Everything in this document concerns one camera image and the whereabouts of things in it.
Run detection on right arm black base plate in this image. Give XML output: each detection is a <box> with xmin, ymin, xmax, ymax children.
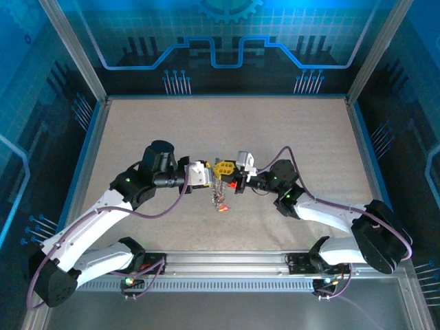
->
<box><xmin>285</xmin><ymin>252</ymin><xmax>351</xmax><ymax>276</ymax></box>

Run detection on slotted grey cable duct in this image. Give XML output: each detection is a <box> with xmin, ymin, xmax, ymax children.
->
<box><xmin>77</xmin><ymin>280</ymin><xmax>316</xmax><ymax>293</ymax></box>

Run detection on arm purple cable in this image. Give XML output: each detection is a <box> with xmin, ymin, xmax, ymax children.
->
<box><xmin>26</xmin><ymin>159</ymin><xmax>197</xmax><ymax>310</ymax></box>
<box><xmin>256</xmin><ymin>146</ymin><xmax>413</xmax><ymax>330</ymax></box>

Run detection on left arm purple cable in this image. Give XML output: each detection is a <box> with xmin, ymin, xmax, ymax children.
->
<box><xmin>26</xmin><ymin>159</ymin><xmax>197</xmax><ymax>310</ymax></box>

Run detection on small lit connector board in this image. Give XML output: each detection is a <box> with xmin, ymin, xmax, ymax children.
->
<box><xmin>312</xmin><ymin>274</ymin><xmax>341</xmax><ymax>288</ymax></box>
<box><xmin>120</xmin><ymin>274</ymin><xmax>145</xmax><ymax>288</ymax></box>

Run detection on long aluminium mounting rail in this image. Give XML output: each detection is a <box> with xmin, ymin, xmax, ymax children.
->
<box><xmin>41</xmin><ymin>250</ymin><xmax>419</xmax><ymax>280</ymax></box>

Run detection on aluminium frame post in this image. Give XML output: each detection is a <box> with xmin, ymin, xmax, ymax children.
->
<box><xmin>346</xmin><ymin>0</ymin><xmax>415</xmax><ymax>104</ymax></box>
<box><xmin>38</xmin><ymin>0</ymin><xmax>109</xmax><ymax>104</ymax></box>

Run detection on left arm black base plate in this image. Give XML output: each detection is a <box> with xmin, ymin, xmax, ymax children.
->
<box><xmin>137</xmin><ymin>252</ymin><xmax>168</xmax><ymax>276</ymax></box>

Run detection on aluminium side rail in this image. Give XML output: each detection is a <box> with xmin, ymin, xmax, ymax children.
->
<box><xmin>56</xmin><ymin>99</ymin><xmax>111</xmax><ymax>250</ymax></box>
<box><xmin>344</xmin><ymin>98</ymin><xmax>402</xmax><ymax>248</ymax></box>

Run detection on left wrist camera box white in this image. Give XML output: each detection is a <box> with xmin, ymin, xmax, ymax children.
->
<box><xmin>184</xmin><ymin>160</ymin><xmax>212</xmax><ymax>188</ymax></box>

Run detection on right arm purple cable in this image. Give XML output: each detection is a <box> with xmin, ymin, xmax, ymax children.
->
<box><xmin>256</xmin><ymin>146</ymin><xmax>413</xmax><ymax>330</ymax></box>

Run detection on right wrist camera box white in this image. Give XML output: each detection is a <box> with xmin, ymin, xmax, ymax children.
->
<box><xmin>235</xmin><ymin>150</ymin><xmax>258</xmax><ymax>175</ymax></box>

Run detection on grey metal sheet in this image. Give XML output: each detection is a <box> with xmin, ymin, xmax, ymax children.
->
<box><xmin>44</xmin><ymin>290</ymin><xmax>413</xmax><ymax>330</ymax></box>

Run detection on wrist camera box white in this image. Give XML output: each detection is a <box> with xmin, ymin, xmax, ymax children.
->
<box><xmin>184</xmin><ymin>160</ymin><xmax>212</xmax><ymax>188</ymax></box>
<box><xmin>235</xmin><ymin>150</ymin><xmax>258</xmax><ymax>175</ymax></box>

